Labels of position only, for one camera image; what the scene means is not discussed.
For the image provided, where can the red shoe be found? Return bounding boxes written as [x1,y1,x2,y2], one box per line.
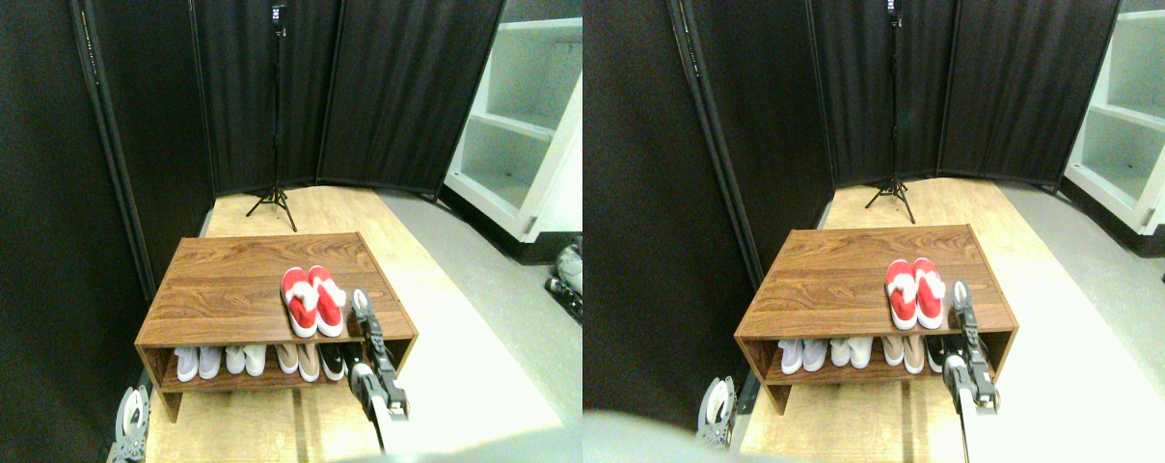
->
[911,257,948,330]
[308,265,347,338]
[281,267,320,340]
[884,259,920,331]

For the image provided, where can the brown shoe rack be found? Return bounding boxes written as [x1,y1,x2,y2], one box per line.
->
[734,225,1019,417]
[135,232,420,419]

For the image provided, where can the white and black machine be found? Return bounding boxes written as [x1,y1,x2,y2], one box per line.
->
[546,242,583,320]

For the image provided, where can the white shelf unit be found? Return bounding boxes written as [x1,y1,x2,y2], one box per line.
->
[1065,7,1165,235]
[445,17,583,243]

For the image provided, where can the grey curtain stand foot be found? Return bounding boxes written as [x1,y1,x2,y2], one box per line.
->
[735,371,765,452]

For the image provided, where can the black tripod stand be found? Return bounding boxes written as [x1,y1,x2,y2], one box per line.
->
[246,0,299,233]
[865,0,917,226]

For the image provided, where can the black curtain stand pole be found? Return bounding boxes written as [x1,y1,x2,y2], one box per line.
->
[69,0,156,301]
[665,0,764,288]

